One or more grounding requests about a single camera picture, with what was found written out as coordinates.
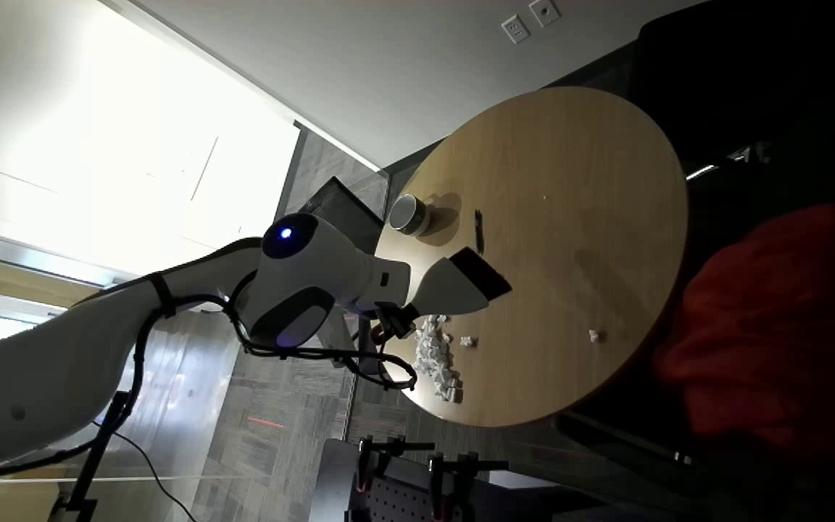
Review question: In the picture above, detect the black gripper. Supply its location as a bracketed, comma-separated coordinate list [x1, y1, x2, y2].
[365, 302, 413, 341]

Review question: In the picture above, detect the pile of small white pieces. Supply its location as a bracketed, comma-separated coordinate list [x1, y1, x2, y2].
[410, 313, 467, 406]

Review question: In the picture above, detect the white and green mug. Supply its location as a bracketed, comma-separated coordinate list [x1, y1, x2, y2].
[387, 192, 435, 241]

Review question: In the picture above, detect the black office chair with armrests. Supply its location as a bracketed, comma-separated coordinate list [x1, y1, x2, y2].
[296, 173, 384, 255]

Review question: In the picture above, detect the red cloth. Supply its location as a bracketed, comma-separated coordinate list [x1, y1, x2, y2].
[654, 200, 835, 457]

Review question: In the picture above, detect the black mesh back chair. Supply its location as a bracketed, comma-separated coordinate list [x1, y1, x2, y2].
[629, 0, 835, 212]

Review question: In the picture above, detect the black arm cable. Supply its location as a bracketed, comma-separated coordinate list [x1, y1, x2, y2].
[132, 273, 423, 392]

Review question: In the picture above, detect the white wall outlet plate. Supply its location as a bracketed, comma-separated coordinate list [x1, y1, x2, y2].
[528, 0, 562, 29]
[499, 7, 533, 45]

